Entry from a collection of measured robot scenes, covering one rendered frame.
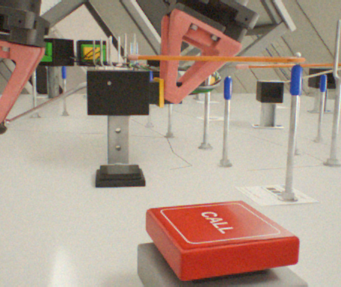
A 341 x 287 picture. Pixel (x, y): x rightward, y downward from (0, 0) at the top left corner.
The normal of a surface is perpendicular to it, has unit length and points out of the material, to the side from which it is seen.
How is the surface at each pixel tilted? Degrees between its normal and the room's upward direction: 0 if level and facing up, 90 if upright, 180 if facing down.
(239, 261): 90
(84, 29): 90
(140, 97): 98
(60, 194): 53
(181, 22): 116
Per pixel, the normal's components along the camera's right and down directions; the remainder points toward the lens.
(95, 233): 0.02, -0.98
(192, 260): 0.31, 0.18
